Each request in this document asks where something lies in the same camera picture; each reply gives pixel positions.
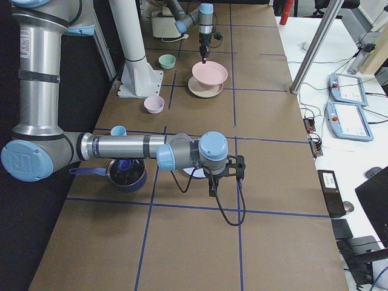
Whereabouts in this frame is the light blue cup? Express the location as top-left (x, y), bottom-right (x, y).
top-left (110, 125), bottom-right (127, 136)

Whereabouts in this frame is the cream plate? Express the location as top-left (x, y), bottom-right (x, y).
top-left (188, 76), bottom-right (223, 98)

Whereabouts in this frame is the teach pendant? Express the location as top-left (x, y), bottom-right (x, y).
top-left (329, 73), bottom-right (368, 107)
top-left (326, 101), bottom-right (374, 142)

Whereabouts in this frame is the grey water bottle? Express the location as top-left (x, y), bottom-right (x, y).
top-left (347, 43), bottom-right (376, 75)

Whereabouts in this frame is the blue plate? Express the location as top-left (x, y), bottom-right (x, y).
top-left (183, 167), bottom-right (206, 179)

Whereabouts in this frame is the far teach pendant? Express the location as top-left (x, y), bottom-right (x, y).
top-left (329, 73), bottom-right (368, 107)

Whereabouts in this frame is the pink plate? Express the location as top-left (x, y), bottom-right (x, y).
top-left (192, 61), bottom-right (228, 85)

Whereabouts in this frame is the green bowl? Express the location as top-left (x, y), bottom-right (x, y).
top-left (158, 54), bottom-right (176, 70)

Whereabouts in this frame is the red cylinder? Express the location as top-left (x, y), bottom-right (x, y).
top-left (279, 0), bottom-right (295, 25)

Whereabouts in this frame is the near teach pendant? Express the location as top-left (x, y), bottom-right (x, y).
top-left (326, 101), bottom-right (374, 142)

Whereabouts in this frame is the cream toaster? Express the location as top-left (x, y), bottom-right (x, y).
top-left (151, 15), bottom-right (181, 38)

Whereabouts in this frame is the pink bowl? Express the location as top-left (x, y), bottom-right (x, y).
top-left (144, 96), bottom-right (165, 114)

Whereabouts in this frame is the black rectangular box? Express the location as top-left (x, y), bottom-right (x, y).
top-left (317, 170), bottom-right (346, 218)

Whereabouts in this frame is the white toaster plug cable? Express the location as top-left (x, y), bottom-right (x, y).
top-left (160, 33), bottom-right (190, 42)

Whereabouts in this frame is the aluminium frame post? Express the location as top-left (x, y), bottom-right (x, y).
top-left (290, 0), bottom-right (344, 95)

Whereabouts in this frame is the white mounting column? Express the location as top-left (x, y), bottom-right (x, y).
top-left (109, 0), bottom-right (164, 99)

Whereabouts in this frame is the orange connector block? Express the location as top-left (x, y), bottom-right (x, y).
top-left (303, 117), bottom-right (316, 133)
top-left (309, 136), bottom-right (323, 158)

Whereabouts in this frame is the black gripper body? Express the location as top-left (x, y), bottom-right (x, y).
top-left (199, 33), bottom-right (211, 53)
top-left (203, 168), bottom-right (227, 188)

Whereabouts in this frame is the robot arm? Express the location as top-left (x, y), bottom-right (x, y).
top-left (164, 0), bottom-right (213, 64)
top-left (1, 1), bottom-right (232, 196)

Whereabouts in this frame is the black monitor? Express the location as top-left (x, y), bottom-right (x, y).
top-left (355, 171), bottom-right (387, 247)

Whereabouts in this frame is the black computer mouse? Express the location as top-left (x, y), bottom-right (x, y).
top-left (364, 167), bottom-right (382, 179)

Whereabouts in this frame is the dark blue pot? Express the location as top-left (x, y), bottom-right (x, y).
top-left (69, 159), bottom-right (147, 193)

